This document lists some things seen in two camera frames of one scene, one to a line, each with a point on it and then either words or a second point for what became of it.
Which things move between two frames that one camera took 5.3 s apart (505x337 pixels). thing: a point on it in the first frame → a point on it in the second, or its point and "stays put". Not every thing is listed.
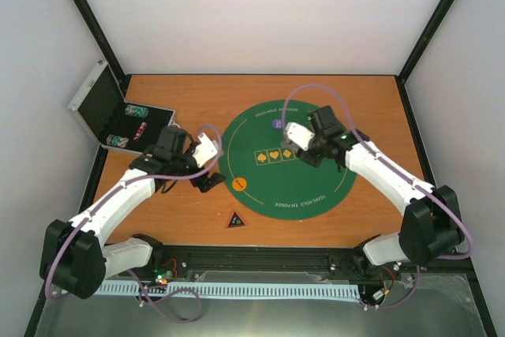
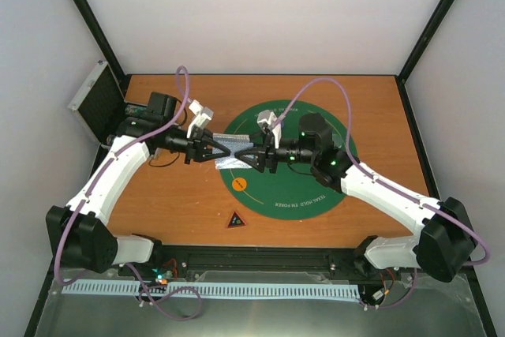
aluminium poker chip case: (113, 121) stays put
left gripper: (210, 181) → (197, 148)
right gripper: (313, 161) → (268, 148)
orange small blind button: (239, 184) stays put
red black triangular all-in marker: (235, 221) stays put
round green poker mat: (271, 180) stays put
